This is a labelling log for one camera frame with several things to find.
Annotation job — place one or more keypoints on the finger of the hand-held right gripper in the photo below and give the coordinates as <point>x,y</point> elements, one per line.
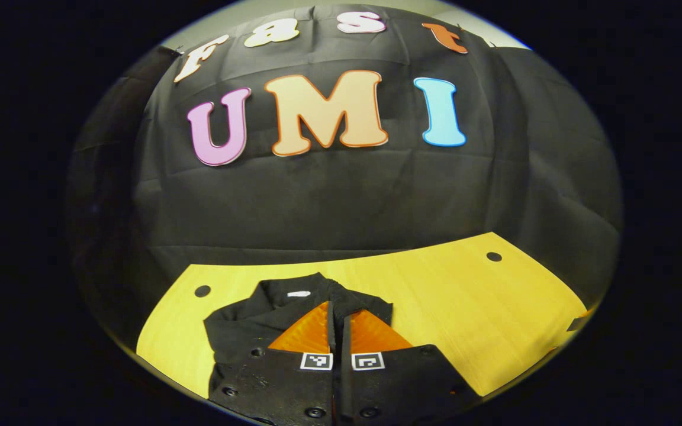
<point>576,323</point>

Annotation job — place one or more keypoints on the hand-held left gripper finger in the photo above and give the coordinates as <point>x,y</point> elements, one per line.
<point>345,337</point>
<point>331,334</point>

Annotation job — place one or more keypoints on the black buttoned shirt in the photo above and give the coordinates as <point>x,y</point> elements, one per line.
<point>240,331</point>

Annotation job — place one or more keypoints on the black round table grommet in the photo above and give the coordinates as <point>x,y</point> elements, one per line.
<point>494,256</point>
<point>202,290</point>

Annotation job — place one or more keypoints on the black backdrop cloth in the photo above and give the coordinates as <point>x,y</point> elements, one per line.
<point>347,201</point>

